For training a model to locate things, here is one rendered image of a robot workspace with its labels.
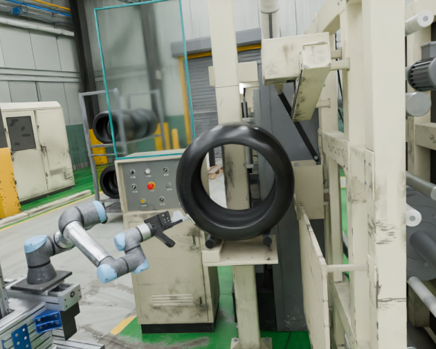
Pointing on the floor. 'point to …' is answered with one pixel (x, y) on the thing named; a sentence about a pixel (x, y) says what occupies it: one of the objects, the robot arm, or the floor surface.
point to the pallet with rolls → (213, 165)
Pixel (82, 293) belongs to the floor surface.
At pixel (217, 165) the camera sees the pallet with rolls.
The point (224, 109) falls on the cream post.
